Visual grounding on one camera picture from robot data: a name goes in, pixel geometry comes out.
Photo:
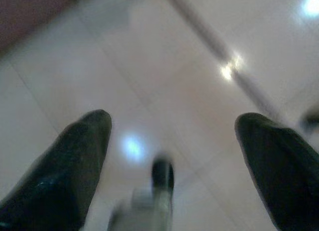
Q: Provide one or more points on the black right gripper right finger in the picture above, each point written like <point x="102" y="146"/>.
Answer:
<point x="281" y="171"/>

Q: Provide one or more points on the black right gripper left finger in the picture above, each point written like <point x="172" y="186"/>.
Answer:
<point x="54" y="176"/>

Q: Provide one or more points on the dark brown cabinet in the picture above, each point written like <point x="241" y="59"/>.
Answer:
<point x="22" y="14"/>

